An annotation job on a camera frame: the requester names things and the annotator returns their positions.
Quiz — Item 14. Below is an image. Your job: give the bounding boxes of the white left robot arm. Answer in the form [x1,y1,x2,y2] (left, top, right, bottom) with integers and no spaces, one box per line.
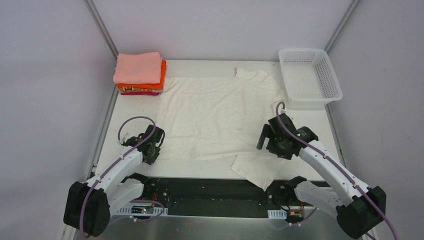
[63,124,165,237]

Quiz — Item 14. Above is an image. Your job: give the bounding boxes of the magenta folded t shirt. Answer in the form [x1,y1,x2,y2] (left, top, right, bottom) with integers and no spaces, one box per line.
[120,92,160,96]

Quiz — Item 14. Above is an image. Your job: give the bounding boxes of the white plastic basket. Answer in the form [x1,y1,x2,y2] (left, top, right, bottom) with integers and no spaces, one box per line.
[278,48,343,110]

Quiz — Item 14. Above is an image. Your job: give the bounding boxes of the right white cable duct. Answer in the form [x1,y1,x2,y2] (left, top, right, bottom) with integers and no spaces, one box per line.
[267,209,287,220]

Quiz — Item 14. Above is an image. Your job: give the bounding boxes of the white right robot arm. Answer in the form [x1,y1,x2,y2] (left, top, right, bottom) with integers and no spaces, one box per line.
[256,113,387,239]

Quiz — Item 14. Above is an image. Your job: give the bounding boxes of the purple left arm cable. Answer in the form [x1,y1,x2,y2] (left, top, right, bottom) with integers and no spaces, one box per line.
[78,116,167,239]

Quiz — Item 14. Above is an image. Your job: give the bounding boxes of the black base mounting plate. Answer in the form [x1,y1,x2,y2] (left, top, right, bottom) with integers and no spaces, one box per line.
[119,177,317,220]

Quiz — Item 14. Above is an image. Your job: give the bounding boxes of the aluminium frame rail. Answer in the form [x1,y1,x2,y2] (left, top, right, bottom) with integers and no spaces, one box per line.
[70,181,369,211]

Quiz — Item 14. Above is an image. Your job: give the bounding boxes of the orange folded t shirt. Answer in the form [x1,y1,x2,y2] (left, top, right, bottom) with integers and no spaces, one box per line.
[115,59,168,90]

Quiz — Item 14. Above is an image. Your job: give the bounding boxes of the left white cable duct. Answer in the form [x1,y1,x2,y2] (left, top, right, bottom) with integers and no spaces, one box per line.
[115,203,168,217]

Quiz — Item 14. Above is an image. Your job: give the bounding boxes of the pink folded t shirt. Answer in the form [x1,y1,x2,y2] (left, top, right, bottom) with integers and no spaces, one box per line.
[113,52,163,84]

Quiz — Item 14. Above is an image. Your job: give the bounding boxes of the cream white t shirt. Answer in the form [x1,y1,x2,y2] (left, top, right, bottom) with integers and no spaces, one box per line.
[155,68,284,190]

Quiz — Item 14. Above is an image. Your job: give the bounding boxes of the white cable duct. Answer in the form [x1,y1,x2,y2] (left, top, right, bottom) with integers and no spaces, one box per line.
[115,203,168,217]
[267,209,287,220]

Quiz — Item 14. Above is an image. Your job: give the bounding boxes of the brown patterned folded t shirt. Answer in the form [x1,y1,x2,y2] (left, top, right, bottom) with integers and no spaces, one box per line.
[118,86,163,93]

